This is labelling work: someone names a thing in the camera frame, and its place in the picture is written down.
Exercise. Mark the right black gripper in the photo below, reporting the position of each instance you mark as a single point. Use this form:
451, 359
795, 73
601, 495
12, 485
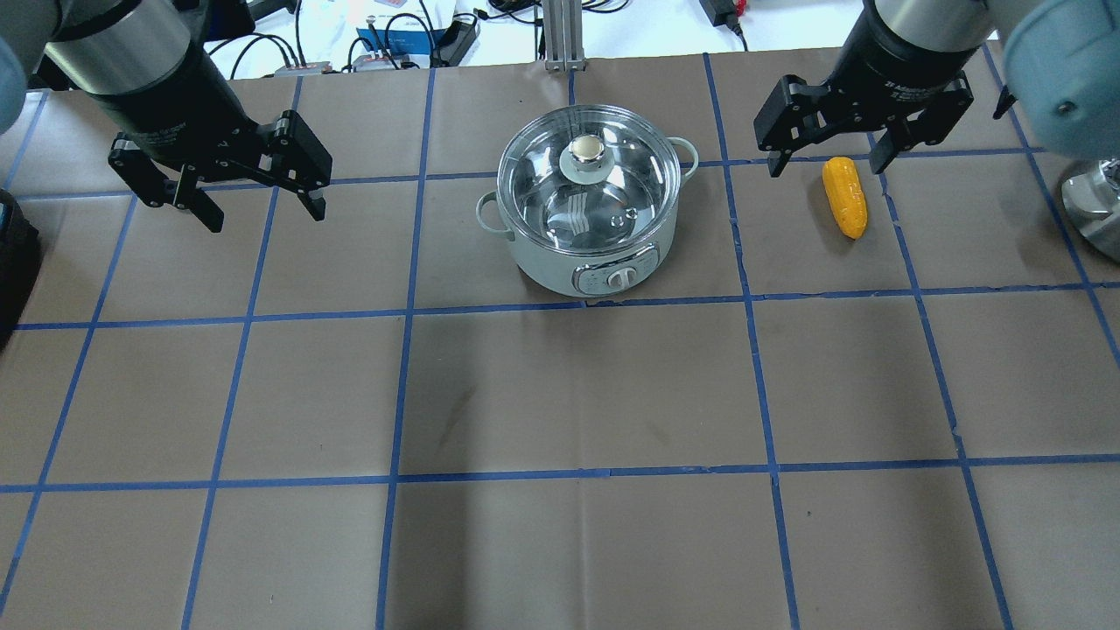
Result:
906, 54

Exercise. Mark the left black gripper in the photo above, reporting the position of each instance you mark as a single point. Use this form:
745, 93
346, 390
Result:
178, 103

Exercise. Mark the yellow corn cob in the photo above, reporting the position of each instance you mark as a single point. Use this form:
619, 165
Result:
846, 197

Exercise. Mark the glass pot lid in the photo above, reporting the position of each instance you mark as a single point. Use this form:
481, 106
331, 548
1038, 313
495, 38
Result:
591, 179

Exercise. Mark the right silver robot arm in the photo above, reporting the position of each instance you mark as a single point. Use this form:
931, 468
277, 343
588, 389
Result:
1060, 73

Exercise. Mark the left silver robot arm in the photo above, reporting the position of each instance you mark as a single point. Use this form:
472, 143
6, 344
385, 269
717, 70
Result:
103, 47

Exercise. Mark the pale green electric pot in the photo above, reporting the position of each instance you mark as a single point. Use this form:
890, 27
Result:
594, 276

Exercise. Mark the grey usb hub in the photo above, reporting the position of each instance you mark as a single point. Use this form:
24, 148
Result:
304, 69

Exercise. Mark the black power adapter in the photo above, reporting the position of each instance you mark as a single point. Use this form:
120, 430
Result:
728, 14

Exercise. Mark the blue white box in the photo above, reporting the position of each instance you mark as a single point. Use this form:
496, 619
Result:
409, 31

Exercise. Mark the brown paper table cover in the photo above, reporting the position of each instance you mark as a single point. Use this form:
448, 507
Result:
378, 421

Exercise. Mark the aluminium frame post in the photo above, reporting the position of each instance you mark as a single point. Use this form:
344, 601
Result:
562, 28

